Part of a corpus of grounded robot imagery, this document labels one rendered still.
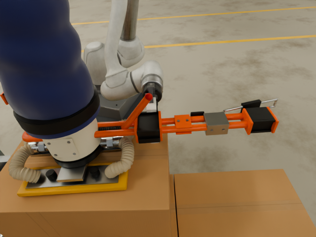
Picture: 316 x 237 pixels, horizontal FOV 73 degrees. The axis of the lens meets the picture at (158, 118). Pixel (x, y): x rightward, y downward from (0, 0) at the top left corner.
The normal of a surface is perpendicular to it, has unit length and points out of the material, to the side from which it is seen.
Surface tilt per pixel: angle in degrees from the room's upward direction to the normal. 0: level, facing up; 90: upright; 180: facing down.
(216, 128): 90
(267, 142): 0
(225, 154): 0
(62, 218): 90
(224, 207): 0
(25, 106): 97
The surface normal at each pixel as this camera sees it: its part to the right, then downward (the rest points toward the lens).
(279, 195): -0.07, -0.76
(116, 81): -0.13, 0.21
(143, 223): -0.01, 0.65
